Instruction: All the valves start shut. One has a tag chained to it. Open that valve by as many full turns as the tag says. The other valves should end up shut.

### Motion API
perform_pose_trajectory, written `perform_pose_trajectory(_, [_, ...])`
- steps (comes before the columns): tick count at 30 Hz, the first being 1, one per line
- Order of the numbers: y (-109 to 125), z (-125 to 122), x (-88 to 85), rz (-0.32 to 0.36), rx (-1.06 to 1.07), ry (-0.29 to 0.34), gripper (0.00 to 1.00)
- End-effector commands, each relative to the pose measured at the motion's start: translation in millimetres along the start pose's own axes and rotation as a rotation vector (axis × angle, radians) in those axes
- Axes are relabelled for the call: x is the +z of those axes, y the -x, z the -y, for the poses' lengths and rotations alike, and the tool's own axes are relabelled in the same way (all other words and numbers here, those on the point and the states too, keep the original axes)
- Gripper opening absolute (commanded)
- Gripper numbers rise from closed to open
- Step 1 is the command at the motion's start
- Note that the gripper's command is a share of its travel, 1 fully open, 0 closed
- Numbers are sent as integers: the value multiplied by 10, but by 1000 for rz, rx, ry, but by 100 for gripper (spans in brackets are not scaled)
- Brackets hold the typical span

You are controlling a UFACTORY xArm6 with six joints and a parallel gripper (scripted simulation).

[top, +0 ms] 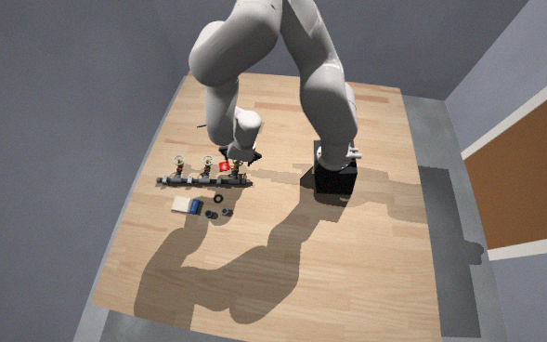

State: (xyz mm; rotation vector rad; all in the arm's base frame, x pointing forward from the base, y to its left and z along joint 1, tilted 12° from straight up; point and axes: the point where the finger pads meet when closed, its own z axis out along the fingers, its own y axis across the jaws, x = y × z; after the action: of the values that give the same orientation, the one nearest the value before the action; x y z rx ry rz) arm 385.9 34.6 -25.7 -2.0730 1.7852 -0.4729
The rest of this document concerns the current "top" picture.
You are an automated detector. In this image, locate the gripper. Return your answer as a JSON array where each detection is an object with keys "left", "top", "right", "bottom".
[{"left": 218, "top": 141, "right": 262, "bottom": 167}]

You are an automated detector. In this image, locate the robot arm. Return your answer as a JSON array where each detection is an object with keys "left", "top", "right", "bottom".
[{"left": 189, "top": 0, "right": 362, "bottom": 171}]

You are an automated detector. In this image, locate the grey pipe manifold with three valves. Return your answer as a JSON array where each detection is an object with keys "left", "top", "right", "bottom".
[{"left": 156, "top": 155, "right": 246, "bottom": 187}]

